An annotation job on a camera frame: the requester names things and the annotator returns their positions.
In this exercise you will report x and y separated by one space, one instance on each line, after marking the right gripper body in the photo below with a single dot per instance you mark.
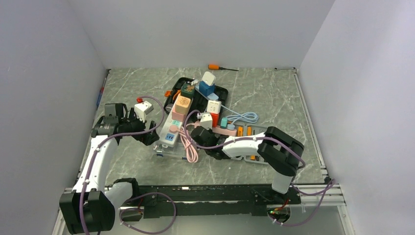
210 131

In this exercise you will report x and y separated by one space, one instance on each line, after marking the pink power strip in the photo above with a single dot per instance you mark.
222 131

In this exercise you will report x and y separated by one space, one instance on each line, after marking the white long power strip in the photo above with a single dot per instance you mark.
170 131

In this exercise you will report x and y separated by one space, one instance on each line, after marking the clear plastic screw box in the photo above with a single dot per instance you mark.
177 151

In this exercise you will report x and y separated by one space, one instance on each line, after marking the pink cube socket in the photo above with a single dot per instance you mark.
178 114

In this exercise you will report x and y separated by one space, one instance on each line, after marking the white cube socket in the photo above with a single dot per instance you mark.
213 106

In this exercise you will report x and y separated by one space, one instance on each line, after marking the black tool case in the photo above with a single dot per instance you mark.
199 102

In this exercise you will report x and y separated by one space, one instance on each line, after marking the beige cube socket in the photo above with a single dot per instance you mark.
182 105

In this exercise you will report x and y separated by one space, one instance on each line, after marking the light blue power strip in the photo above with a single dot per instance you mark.
210 96

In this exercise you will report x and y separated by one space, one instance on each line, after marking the blue cube socket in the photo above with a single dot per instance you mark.
205 88

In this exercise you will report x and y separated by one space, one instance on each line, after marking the dark green cube socket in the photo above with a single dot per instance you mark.
187 90

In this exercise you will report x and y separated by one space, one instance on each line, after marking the red cube socket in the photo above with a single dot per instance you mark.
215 119

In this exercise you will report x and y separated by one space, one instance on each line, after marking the teal plug adapter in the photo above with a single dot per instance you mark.
224 123

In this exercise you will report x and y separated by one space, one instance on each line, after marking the grey tool tray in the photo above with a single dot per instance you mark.
248 129

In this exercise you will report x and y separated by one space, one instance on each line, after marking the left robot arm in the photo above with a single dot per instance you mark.
89 208

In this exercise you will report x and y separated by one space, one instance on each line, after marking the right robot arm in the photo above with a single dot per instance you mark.
279 150

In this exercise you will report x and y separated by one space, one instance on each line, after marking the white charger plug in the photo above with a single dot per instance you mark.
208 78

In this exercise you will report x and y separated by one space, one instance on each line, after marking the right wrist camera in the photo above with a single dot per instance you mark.
206 121

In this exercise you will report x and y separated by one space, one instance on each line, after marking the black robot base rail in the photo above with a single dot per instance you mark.
252 199

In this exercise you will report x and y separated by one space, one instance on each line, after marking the blue pen at wall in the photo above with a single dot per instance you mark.
101 93

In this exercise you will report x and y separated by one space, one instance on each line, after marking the orange handled screwdriver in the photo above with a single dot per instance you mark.
217 68

